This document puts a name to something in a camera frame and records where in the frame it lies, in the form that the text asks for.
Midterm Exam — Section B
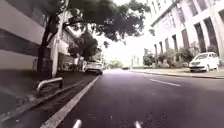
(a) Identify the white car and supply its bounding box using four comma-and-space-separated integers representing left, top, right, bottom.
188, 51, 221, 73
84, 59, 104, 76

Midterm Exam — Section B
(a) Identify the grey asphalt road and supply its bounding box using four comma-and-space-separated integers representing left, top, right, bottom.
0, 68, 224, 128

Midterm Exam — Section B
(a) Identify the pale pole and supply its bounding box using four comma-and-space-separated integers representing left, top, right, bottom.
50, 0, 69, 79

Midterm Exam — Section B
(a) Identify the pale pavement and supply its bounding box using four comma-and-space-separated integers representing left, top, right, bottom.
128, 67, 224, 80

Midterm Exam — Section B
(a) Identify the metal hoop railing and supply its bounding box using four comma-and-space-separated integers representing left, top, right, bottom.
35, 77, 64, 94

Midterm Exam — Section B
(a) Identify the robot's own part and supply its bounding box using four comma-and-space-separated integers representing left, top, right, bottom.
72, 119, 83, 128
133, 120, 143, 128

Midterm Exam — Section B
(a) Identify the row of bushes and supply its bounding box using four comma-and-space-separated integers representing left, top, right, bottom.
142, 46, 221, 69

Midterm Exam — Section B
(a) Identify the large tree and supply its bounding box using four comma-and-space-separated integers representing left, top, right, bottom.
36, 0, 151, 73

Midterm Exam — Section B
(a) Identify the grey kerb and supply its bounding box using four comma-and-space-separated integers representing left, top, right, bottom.
0, 78, 91, 123

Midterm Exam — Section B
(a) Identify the large pale building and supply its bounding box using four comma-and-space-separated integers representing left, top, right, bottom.
143, 0, 224, 68

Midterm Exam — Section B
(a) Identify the striped grey building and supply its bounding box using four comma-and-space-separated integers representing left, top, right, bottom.
0, 0, 84, 73

